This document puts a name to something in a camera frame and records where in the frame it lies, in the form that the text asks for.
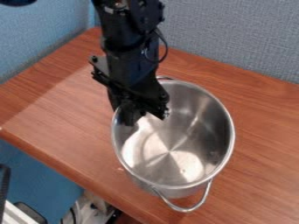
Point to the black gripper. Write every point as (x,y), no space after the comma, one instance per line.
(126,71)

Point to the stainless steel pot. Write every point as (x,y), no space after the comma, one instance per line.
(174,155)

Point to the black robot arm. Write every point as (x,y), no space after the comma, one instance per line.
(130,21)

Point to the white radiator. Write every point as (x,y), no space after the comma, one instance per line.
(19,213)

